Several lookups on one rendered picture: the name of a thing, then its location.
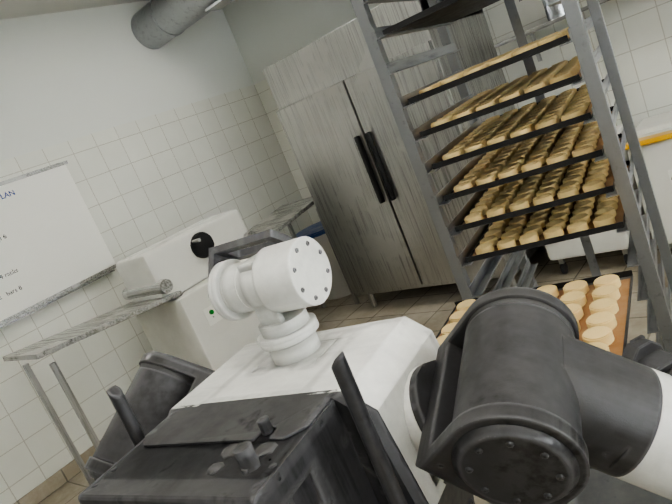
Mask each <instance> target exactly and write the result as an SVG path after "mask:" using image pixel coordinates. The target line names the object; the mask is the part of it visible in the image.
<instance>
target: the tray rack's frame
mask: <svg viewBox="0 0 672 504"><path fill-rule="evenodd" d="M586 2H587V5H588V8H589V12H590V15H591V19H592V22H593V25H594V29H595V32H596V36H597V39H598V43H599V46H600V49H601V53H602V56H603V60H604V63H605V67H606V70H607V73H608V77H609V80H610V84H611V87H612V91H613V94H614V97H615V101H616V104H617V108H618V111H619V115H620V118H621V121H622V125H623V128H624V132H625V135H626V139H627V142H628V145H629V149H630V152H631V156H632V159H633V163H634V166H635V169H636V173H637V176H638V180H639V183H640V187H641V190H642V193H643V197H644V200H645V204H646V207H647V211H648V214H649V217H650V221H651V224H652V228H653V231H654V235H655V238H656V241H657V245H658V248H659V252H660V255H661V258H662V262H663V265H664V269H665V272H666V276H667V279H668V282H669V286H670V289H671V293H672V254H671V250H670V247H669V243H668V240H667V236H666V233H665V229H664V226H663V223H662V219H661V216H660V212H659V209H658V205H657V202H656V198H655V195H654V191H653V188H652V184H651V181H650V177H649V174H648V170H647V167H646V163H645V160H644V156H643V153H642V149H641V146H640V142H639V139H638V136H637V132H636V129H635V125H634V122H633V118H632V115H631V111H630V108H629V104H628V101H627V97H626V94H625V90H624V87H623V83H622V80H621V76H620V73H619V69H618V66H617V62H616V59H615V56H614V52H613V49H612V45H611V42H610V38H609V35H608V31H607V28H606V24H605V21H604V17H603V14H602V10H601V7H600V3H599V0H586ZM504 3H505V6H506V9H507V12H508V16H509V19H510V22H511V25H512V28H513V31H514V34H515V37H516V40H517V44H518V47H519V48H520V47H522V46H524V45H526V44H528V42H527V39H526V36H525V33H524V29H523V26H522V23H521V20H520V17H519V14H518V11H517V7H516V4H515V1H514V0H504ZM437 31H438V34H439V36H440V39H441V42H442V45H443V46H445V45H448V44H452V43H453V40H452V37H451V34H450V31H449V28H448V26H444V27H439V28H437ZM446 57H447V59H448V62H449V65H450V68H451V71H452V73H454V72H456V71H459V70H461V69H462V66H461V63H460V60H459V57H458V55H457V52H454V53H451V54H449V55H446ZM523 62H524V65H525V69H526V72H527V75H528V76H529V75H531V74H532V73H533V72H536V71H537V70H536V67H535V64H534V61H533V58H532V56H531V57H528V58H526V59H523ZM457 88H458V91H459V94H460V97H461V100H462V99H464V98H466V97H467V96H469V95H470V94H471V92H470V89H469V86H468V84H467V82H465V83H463V84H460V85H458V86H457ZM580 240H581V243H582V246H583V249H584V252H585V255H586V259H587V262H588V265H589V268H590V271H591V274H592V277H595V276H600V275H601V272H600V269H599V266H598V263H597V260H596V256H595V253H594V250H593V247H592V244H591V241H590V238H589V235H588V236H584V237H580ZM567 504H672V500H670V499H667V498H665V497H662V496H660V495H657V494H655V493H652V492H650V491H645V490H644V489H642V488H640V487H637V486H635V485H632V484H630V483H627V482H625V481H622V480H620V479H617V478H615V477H612V476H610V475H608V474H605V473H603V472H600V471H598V470H595V469H590V476H589V481H588V483H587V485H586V487H585V488H584V490H583V491H582V492H581V493H580V494H579V495H578V496H577V497H575V498H574V499H573V500H571V501H570V502H569V503H567Z"/></svg>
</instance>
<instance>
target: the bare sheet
mask: <svg viewBox="0 0 672 504"><path fill-rule="evenodd" d="M498 1H500V0H444V1H442V2H440V3H438V4H436V5H434V6H432V7H429V8H427V9H425V10H423V11H421V12H419V13H417V14H415V15H413V16H411V17H409V18H407V19H405V20H403V21H401V22H398V23H396V24H394V25H392V26H390V27H388V28H386V29H384V30H382V32H383V34H384V35H385V34H390V33H395V32H401V31H406V30H411V29H417V28H422V27H427V26H433V25H438V24H443V23H448V22H454V21H456V20H458V19H461V18H463V17H465V16H467V15H469V14H471V13H474V12H476V11H478V10H480V9H482V8H485V7H487V6H489V5H491V4H493V3H495V2H498Z"/></svg>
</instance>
